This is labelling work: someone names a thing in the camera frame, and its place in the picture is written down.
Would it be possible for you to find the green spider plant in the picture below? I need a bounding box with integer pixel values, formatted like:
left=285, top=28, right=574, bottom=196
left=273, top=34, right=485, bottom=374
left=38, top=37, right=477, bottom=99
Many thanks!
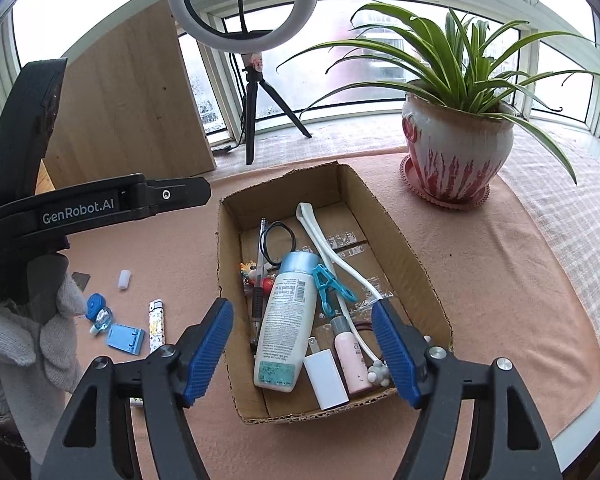
left=276, top=2, right=600, bottom=186

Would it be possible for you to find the black hair tie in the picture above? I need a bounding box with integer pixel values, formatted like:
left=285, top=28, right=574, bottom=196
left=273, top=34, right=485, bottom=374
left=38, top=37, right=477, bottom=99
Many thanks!
left=258, top=222, right=297, bottom=266

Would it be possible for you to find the person's left hand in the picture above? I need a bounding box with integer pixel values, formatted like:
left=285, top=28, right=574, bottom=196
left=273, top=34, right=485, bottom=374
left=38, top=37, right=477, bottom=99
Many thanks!
left=0, top=255, right=88, bottom=466

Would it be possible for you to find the pink pot saucer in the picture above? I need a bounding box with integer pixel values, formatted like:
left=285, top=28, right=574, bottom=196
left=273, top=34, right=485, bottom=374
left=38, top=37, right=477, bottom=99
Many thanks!
left=399, top=155, right=492, bottom=210

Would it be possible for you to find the pink table cloth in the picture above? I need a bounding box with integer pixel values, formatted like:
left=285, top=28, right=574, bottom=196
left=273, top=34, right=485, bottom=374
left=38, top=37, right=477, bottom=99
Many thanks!
left=55, top=145, right=600, bottom=480

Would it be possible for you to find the blue phone stand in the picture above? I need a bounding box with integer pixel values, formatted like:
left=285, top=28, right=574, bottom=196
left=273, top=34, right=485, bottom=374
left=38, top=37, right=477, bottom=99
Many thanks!
left=105, top=323, right=146, bottom=356

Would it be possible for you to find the small pink bottle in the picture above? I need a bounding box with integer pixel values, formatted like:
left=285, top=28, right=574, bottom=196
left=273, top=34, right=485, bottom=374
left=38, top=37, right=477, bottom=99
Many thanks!
left=330, top=315, right=373, bottom=395

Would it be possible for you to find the wooden plank panel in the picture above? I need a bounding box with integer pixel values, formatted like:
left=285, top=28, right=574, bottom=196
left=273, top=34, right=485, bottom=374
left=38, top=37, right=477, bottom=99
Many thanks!
left=36, top=159, right=56, bottom=194

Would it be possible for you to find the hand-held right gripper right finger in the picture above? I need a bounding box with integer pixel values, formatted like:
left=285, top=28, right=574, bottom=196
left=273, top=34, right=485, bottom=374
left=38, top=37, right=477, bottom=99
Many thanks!
left=371, top=299, right=563, bottom=480

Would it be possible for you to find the patterned white lighter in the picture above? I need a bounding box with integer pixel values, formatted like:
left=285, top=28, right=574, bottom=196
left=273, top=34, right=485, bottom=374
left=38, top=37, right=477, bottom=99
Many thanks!
left=147, top=300, right=167, bottom=353

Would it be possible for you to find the light wooden board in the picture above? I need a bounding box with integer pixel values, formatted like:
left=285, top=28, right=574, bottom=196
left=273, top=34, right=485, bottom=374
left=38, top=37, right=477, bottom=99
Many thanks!
left=42, top=7, right=217, bottom=191

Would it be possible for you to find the cardboard box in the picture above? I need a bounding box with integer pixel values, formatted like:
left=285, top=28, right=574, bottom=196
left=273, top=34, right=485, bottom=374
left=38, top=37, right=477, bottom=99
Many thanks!
left=216, top=160, right=453, bottom=426

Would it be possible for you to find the plaid windowsill cloth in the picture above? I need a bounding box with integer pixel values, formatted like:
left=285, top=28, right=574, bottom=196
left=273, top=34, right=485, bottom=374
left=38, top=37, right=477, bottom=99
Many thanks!
left=200, top=110, right=600, bottom=361

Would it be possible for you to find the small cartoon toy figurine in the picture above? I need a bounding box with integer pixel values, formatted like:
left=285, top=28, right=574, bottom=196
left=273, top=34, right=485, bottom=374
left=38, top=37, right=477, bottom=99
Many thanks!
left=239, top=260, right=273, bottom=296

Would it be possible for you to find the white lotion bottle blue cap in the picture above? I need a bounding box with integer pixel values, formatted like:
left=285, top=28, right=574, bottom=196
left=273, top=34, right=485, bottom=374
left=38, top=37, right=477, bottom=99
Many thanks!
left=252, top=251, right=321, bottom=393

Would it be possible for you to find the white charger plug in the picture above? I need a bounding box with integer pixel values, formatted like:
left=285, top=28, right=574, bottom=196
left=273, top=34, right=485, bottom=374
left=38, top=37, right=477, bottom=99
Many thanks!
left=302, top=337, right=351, bottom=409

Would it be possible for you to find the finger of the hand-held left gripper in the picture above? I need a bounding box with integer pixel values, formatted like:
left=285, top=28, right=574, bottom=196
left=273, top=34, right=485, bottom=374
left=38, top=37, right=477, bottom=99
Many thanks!
left=121, top=175, right=212, bottom=211

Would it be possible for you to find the black pen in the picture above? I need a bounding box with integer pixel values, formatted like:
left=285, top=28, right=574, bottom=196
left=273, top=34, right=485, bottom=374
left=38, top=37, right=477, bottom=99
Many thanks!
left=250, top=217, right=271, bottom=356

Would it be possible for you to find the blue clothespin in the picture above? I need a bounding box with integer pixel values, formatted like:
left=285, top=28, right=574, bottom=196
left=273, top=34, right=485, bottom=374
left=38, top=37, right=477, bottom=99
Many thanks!
left=311, top=262, right=357, bottom=317

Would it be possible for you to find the white red flower pot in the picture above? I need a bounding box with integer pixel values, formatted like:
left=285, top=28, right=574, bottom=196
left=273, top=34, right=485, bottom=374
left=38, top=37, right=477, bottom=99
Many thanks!
left=401, top=91, right=515, bottom=201

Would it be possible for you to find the white flexible stick flower tip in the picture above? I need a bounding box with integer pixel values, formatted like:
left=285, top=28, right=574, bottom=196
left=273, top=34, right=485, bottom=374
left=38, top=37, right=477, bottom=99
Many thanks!
left=296, top=202, right=392, bottom=386

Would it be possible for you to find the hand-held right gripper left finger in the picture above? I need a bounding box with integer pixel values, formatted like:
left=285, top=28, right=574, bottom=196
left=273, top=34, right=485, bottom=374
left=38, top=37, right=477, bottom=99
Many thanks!
left=37, top=297, right=234, bottom=480

